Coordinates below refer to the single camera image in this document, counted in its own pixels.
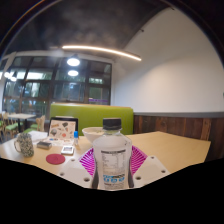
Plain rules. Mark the dark patterned mug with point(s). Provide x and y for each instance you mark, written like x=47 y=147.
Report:
x=26 y=145

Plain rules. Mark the white bowl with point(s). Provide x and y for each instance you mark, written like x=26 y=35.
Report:
x=91 y=134

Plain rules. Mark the long curved ceiling light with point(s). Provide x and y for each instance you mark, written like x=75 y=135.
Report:
x=100 y=50

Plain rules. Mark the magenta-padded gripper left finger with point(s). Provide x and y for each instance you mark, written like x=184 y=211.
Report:
x=75 y=171

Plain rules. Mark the flat round red coaster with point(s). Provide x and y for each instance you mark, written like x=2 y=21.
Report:
x=55 y=159

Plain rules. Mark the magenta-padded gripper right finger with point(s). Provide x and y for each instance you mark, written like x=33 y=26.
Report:
x=150 y=170

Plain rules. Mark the green upholstered booth bench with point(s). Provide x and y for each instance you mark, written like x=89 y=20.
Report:
x=90 y=115

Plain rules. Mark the white paper sheet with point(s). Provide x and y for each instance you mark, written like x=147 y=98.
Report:
x=37 y=135

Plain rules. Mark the small blue-capped bottle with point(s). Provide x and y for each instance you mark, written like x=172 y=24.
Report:
x=76 y=139

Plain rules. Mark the clear plastic water bottle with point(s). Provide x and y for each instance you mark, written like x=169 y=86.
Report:
x=112 y=156

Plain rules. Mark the light wooden dining table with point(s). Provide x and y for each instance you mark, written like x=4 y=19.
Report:
x=20 y=116

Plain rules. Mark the small dark box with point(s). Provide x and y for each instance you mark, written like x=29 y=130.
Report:
x=44 y=145

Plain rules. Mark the pendant ceiling lamps group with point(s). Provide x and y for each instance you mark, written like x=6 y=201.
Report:
x=73 y=62

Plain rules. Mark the wooden green-seated chairs group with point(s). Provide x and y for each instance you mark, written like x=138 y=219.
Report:
x=38 y=125

